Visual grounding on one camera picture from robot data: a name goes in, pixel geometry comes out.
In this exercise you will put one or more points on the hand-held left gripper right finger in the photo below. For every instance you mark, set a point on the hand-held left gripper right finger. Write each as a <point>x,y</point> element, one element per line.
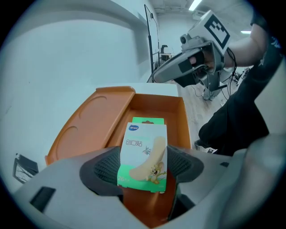
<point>183,164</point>

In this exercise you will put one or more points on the black whiteboard stand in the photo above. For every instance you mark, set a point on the black whiteboard stand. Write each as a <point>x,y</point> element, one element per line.
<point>150,40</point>

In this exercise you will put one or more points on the ceiling light strip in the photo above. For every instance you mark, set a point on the ceiling light strip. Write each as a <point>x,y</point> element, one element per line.
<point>245,32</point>
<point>194,4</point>

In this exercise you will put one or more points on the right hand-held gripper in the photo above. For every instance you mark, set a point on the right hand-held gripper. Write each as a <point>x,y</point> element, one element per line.
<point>216,29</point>

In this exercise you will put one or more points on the person in black clothes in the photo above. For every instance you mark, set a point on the person in black clothes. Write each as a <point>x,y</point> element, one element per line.
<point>245,111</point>

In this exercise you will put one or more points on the person's right forearm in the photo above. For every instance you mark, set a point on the person's right forearm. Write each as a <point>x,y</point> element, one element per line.
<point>245,53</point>

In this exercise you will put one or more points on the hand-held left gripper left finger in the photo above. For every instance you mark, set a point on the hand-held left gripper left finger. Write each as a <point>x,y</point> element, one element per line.
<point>100,170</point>

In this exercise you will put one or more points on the orange cardboard box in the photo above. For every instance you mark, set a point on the orange cardboard box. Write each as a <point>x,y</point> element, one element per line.
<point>98,116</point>

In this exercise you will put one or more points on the person's right hand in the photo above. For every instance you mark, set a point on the person's right hand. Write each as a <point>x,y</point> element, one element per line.
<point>209,58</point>

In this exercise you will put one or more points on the white table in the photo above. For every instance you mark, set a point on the white table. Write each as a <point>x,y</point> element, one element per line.
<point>156,89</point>

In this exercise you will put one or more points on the green white bandage box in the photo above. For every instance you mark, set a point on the green white bandage box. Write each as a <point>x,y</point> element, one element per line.
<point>143,154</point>

